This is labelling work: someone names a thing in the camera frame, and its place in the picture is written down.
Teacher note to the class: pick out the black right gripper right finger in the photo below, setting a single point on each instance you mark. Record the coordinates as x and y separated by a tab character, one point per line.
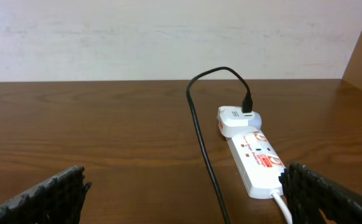
313	198

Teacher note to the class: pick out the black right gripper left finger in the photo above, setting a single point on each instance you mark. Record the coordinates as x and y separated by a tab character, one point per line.
57	200

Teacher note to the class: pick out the white USB charger adapter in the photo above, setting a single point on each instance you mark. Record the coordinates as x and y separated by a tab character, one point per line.
232	121

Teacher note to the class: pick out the white power strip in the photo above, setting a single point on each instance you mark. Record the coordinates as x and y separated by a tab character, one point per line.
258	164

